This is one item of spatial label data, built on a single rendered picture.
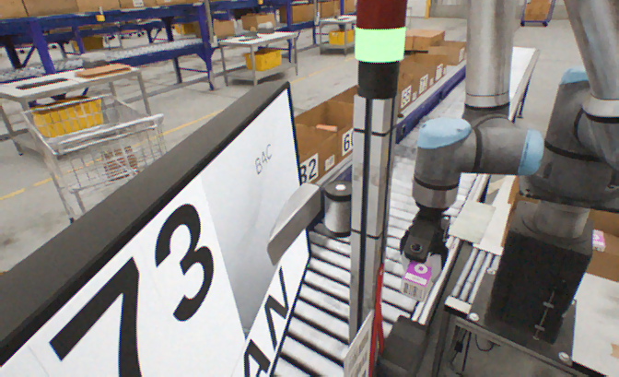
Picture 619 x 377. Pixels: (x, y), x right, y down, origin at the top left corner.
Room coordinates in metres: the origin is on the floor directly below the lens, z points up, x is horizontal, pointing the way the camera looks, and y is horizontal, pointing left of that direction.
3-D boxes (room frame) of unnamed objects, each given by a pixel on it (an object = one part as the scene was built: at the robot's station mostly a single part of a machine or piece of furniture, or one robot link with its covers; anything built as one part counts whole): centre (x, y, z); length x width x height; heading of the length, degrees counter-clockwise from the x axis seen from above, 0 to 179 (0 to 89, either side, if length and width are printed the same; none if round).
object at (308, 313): (0.77, -0.01, 0.72); 0.52 x 0.05 x 0.05; 56
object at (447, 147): (0.64, -0.26, 1.36); 0.10 x 0.09 x 0.12; 81
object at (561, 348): (0.75, -0.62, 0.91); 0.26 x 0.26 x 0.33; 53
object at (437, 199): (0.64, -0.25, 1.27); 0.10 x 0.09 x 0.05; 56
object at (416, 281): (0.62, -0.25, 1.04); 0.10 x 0.06 x 0.05; 147
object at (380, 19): (0.39, -0.08, 1.62); 0.05 x 0.05 x 0.06
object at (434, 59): (3.07, -0.99, 0.96); 0.39 x 0.29 x 0.17; 147
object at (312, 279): (0.88, -0.08, 0.72); 0.52 x 0.05 x 0.05; 56
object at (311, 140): (1.43, 0.10, 0.96); 0.39 x 0.29 x 0.17; 146
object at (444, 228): (0.64, -0.26, 1.19); 0.09 x 0.08 x 0.12; 146
